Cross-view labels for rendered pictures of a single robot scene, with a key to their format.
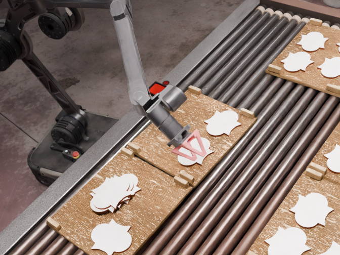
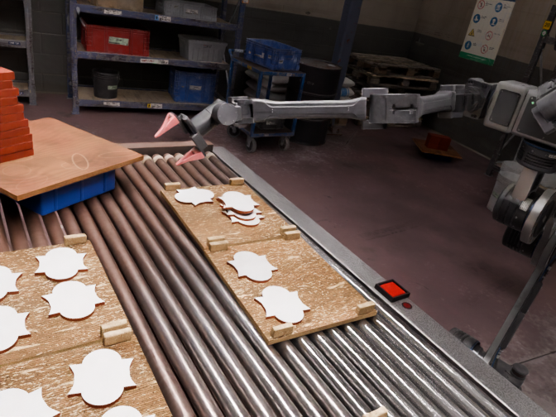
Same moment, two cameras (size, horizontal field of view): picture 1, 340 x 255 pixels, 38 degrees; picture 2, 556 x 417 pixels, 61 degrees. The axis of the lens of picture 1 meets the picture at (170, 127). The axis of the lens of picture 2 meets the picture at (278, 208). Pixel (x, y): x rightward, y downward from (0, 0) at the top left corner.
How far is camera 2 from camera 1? 2.01 m
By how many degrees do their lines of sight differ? 76
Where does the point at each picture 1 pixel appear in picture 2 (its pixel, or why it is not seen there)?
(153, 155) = (272, 244)
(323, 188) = (87, 329)
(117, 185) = (243, 205)
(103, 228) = (207, 195)
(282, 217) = (95, 280)
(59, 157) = not seen: hidden behind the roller
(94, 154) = (309, 225)
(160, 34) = not seen: outside the picture
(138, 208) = (212, 216)
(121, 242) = (184, 197)
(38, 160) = not seen: hidden behind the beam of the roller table
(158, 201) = (208, 227)
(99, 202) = (232, 194)
